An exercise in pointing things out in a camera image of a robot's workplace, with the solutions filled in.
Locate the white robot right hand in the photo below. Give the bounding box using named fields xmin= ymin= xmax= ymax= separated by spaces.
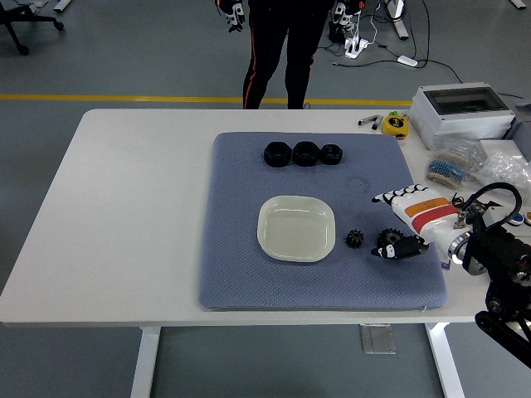
xmin=370 ymin=184 xmax=468 ymax=260

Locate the grey electrical enclosure box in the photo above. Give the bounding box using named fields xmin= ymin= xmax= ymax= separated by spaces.
xmin=408 ymin=81 xmax=516 ymax=150

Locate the flat white box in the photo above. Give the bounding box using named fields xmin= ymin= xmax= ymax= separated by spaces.
xmin=479 ymin=138 xmax=531 ymax=163

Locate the black office chair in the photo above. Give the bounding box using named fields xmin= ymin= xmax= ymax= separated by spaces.
xmin=0 ymin=0 xmax=66 ymax=56

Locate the grey push-button control box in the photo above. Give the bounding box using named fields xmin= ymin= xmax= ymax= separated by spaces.
xmin=483 ymin=201 xmax=531 ymax=229

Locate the large black hex nut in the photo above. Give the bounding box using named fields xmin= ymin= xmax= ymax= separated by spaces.
xmin=292 ymin=140 xmax=321 ymax=167
xmin=263 ymin=140 xmax=292 ymax=168

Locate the white desk leg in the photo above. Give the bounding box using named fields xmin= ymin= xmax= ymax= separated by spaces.
xmin=383 ymin=0 xmax=412 ymax=41

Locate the yellow tape measure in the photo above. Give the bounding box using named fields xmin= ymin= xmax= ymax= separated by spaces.
xmin=381 ymin=111 xmax=410 ymax=137

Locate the white table leg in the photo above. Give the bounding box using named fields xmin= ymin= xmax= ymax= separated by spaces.
xmin=130 ymin=327 xmax=162 ymax=398
xmin=425 ymin=323 xmax=465 ymax=398

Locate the metal floor plate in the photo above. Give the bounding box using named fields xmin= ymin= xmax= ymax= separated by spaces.
xmin=359 ymin=323 xmax=397 ymax=356

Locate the blue-grey textured mat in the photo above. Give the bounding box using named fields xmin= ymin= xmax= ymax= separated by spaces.
xmin=197 ymin=131 xmax=449 ymax=311

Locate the white power strip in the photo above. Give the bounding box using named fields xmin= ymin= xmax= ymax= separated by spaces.
xmin=343 ymin=36 xmax=372 ymax=59

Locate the person's left hand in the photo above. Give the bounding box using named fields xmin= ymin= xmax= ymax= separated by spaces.
xmin=333 ymin=1 xmax=352 ymax=28

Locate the person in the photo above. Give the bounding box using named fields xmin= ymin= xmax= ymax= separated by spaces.
xmin=215 ymin=0 xmax=362 ymax=110

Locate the bag of blue resistors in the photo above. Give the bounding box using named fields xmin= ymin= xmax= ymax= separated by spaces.
xmin=426 ymin=140 xmax=482 ymax=190

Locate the grey case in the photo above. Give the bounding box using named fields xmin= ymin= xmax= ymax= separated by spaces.
xmin=505 ymin=101 xmax=531 ymax=142

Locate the bag of white parts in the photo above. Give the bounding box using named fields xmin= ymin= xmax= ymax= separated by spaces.
xmin=472 ymin=151 xmax=531 ymax=200

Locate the large black gear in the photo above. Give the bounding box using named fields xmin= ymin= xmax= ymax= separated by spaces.
xmin=376 ymin=228 xmax=402 ymax=250

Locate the person's right hand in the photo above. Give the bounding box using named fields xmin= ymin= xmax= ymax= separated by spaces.
xmin=226 ymin=1 xmax=246 ymax=34

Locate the small black hex nut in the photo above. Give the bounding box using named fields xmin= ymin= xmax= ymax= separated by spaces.
xmin=319 ymin=143 xmax=344 ymax=166

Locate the small black gear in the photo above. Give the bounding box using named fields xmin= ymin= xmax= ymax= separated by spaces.
xmin=345 ymin=229 xmax=366 ymax=250

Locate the white square dish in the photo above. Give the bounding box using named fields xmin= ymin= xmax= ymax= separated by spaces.
xmin=256 ymin=194 xmax=336 ymax=264

